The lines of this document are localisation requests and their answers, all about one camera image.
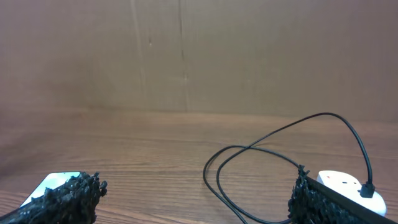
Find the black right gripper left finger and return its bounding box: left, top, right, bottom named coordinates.
left=1, top=172, right=108, bottom=224

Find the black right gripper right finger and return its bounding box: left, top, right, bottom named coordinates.
left=288, top=165, right=397, bottom=224

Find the blue Galaxy smartphone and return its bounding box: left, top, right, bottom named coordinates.
left=21, top=171, right=81, bottom=207

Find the white charger plug adapter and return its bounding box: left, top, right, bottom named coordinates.
left=317, top=170, right=387, bottom=217

